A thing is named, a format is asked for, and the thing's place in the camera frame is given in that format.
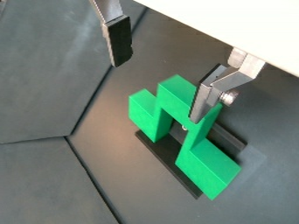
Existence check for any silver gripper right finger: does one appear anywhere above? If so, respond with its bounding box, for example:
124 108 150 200
189 48 265 123

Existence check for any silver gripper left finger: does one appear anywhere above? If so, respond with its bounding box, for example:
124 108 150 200
89 0 133 67

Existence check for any black fixture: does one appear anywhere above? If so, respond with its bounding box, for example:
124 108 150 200
134 121 246 199

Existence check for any green bridge-shaped object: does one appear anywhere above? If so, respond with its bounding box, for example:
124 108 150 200
128 75 240 199

